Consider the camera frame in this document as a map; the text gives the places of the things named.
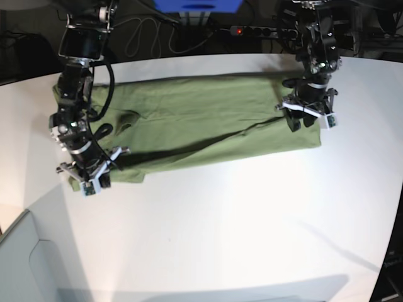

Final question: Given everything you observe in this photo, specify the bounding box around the green T-shirt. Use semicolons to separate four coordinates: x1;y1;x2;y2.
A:
52;72;322;193

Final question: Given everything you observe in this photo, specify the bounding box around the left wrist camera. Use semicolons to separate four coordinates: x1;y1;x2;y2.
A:
319;113;338;130

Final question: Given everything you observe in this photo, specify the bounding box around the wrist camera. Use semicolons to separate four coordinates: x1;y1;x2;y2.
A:
319;113;338;130
79;179;101;197

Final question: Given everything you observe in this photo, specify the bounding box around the blue box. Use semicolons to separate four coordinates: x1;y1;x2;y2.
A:
154;0;243;13

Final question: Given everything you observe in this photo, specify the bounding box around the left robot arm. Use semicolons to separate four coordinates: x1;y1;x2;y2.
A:
276;1;341;132

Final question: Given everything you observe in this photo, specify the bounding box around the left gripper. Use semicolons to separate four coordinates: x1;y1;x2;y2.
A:
275;78;338;132

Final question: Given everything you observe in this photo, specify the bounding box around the grey panel at corner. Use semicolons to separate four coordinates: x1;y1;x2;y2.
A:
1;210;62;301

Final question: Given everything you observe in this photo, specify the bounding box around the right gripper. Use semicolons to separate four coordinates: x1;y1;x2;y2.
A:
55;138;130;189

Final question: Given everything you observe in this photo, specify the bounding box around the black power strip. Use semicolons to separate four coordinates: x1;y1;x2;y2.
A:
229;25;298;40

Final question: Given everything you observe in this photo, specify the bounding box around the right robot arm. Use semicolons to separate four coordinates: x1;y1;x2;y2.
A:
49;59;320;196

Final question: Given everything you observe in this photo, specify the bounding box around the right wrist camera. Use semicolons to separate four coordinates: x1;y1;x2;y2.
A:
79;179;101;197

